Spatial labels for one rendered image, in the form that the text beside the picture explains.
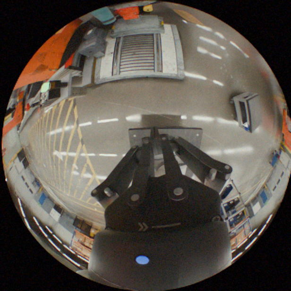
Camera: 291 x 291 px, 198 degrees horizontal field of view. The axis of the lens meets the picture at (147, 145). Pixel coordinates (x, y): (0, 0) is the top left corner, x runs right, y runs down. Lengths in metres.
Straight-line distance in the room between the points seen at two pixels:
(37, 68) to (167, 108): 1.09
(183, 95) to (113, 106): 0.66
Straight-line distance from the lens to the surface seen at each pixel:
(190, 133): 0.66
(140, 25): 1.04
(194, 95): 0.96
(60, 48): 0.83
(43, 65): 0.70
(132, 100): 0.89
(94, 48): 0.81
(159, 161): 0.61
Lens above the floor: 0.88
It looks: 63 degrees down
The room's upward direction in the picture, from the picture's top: 173 degrees counter-clockwise
